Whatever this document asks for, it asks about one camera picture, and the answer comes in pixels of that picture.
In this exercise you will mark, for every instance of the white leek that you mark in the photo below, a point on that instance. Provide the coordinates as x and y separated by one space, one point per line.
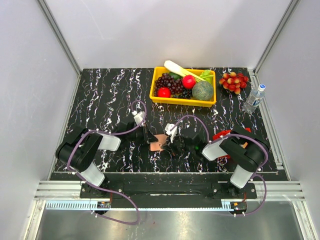
175 68

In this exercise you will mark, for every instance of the yellow plastic tray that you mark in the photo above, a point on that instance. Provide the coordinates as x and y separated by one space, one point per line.
159 70

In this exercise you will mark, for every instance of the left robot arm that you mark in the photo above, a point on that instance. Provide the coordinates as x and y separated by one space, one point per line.
81 145

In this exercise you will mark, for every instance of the green lettuce leaf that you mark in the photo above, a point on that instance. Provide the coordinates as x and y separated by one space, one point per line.
207 75

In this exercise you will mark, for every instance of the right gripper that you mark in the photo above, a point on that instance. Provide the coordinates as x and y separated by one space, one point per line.
170 143

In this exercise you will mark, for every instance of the clear water bottle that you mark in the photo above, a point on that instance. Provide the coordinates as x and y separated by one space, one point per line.
253 100

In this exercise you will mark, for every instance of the red lychee bunch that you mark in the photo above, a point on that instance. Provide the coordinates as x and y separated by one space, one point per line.
234 82

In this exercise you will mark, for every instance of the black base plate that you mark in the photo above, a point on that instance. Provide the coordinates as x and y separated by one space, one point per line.
215 190

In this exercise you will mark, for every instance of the red apple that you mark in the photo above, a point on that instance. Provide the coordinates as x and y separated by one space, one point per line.
189 81

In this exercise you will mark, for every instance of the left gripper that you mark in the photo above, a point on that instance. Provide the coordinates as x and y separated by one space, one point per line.
147 137

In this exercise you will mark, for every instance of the pink leather card holder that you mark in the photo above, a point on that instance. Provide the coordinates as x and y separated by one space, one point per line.
158 146

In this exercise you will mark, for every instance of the red tomato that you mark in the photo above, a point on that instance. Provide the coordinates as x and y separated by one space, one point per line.
164 92

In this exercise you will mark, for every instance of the dark blueberry bunch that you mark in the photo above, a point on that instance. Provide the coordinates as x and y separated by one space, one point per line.
185 94

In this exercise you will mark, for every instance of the purple grape bunch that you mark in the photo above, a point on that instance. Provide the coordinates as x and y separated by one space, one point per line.
165 80

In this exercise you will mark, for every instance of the green cantaloupe melon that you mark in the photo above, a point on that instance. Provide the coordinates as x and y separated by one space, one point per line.
203 91

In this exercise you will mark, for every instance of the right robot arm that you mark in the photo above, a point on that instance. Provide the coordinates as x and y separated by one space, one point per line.
248 150

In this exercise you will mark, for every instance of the red plastic bin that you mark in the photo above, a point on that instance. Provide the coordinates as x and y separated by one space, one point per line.
232 147

